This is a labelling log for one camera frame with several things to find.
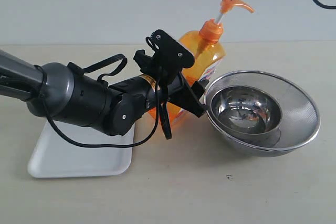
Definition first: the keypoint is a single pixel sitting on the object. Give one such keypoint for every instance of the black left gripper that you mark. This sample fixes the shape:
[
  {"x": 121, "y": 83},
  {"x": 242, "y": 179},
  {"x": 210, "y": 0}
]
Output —
[{"x": 142, "y": 94}]

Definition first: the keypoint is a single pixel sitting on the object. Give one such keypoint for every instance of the small stainless steel bowl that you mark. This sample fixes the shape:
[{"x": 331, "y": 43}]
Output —
[{"x": 248, "y": 114}]

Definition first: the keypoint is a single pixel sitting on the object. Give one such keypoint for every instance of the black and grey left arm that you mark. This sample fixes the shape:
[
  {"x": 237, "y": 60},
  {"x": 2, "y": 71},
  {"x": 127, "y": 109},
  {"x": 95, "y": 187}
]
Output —
[{"x": 66, "y": 93}]

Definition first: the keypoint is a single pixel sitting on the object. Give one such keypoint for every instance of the steel mesh strainer basket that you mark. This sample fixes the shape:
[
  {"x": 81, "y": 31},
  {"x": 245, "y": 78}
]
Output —
[{"x": 300, "y": 122}]

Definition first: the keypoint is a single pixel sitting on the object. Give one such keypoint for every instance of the orange dish soap pump bottle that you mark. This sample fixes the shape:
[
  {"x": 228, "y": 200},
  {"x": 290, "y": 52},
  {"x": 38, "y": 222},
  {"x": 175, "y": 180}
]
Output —
[{"x": 205, "y": 46}]

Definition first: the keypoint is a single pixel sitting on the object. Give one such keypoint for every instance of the white rectangular plastic tray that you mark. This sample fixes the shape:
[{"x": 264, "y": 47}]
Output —
[{"x": 53, "y": 157}]

